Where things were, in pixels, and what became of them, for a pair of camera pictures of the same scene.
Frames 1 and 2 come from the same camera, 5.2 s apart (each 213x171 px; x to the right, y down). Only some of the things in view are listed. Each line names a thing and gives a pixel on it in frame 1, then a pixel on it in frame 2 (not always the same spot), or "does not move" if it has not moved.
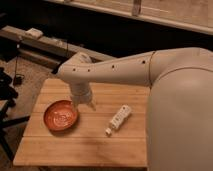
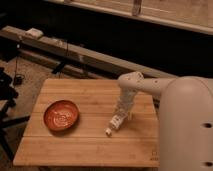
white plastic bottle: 119,120 does not move
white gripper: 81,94 to 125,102
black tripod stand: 7,101 does not move
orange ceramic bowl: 61,115 does not move
